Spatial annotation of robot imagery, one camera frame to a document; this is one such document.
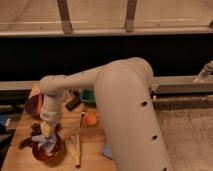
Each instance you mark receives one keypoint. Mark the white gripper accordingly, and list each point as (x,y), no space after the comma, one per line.
(50,114)

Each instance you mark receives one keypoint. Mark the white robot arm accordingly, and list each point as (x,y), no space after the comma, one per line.
(122,97)

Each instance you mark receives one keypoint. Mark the dark maroon bowl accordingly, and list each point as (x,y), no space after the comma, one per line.
(31,106)

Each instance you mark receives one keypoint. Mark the red bowl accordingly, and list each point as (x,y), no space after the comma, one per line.
(40,153)

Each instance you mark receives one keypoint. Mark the dark grape bunch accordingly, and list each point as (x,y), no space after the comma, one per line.
(28,142)

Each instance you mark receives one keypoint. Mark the orange carrot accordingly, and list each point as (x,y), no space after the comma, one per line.
(40,102)

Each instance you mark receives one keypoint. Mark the black rectangular block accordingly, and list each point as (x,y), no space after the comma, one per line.
(73,103)

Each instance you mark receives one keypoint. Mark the small dark round cup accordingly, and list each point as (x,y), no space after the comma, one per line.
(75,92)

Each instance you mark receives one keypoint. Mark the green plastic tray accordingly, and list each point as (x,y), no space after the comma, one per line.
(88,97)

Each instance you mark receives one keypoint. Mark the blue sponge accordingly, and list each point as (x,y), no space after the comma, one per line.
(106,151)

